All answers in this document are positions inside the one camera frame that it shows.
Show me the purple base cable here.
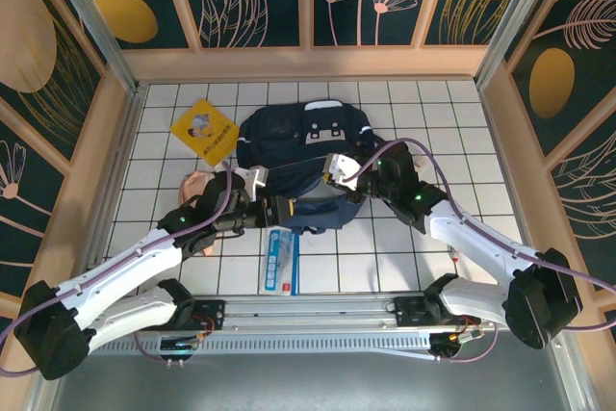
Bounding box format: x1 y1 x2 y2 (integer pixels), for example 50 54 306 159
430 323 500 364
133 331 193 367

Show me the navy blue student backpack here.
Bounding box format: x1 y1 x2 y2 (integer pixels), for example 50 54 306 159
235 98 386 237

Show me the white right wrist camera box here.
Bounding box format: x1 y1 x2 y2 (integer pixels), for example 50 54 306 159
331 153 363 193

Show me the aluminium frame post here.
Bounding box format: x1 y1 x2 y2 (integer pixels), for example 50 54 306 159
40 0 148 94
474 0 574 88

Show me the aluminium table side rail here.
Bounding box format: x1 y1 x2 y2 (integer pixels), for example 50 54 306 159
478 83 598 411
23 86 150 411

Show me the black controller board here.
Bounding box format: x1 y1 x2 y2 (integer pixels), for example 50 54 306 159
430 328 482 357
161 333 201 354

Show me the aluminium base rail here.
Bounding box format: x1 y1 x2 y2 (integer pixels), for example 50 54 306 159
134 295 482 334

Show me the grey metal sheet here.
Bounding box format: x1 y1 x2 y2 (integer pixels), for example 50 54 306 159
28 328 593 411

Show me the yellow cartoon cover book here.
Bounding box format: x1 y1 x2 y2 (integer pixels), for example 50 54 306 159
169 97 241 167

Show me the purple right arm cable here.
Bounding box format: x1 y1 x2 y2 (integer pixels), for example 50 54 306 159
344 138 616 335

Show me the slotted metal cable duct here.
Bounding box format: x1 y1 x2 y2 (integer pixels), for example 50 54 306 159
66 335 434 360

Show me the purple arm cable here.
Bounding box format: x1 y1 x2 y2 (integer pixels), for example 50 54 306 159
0 167 235 378
344 138 616 335

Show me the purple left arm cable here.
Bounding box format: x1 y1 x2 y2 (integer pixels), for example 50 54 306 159
0 167 235 378

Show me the clear blue stationery pouch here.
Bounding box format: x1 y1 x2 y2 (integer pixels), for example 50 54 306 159
258 226 300 296

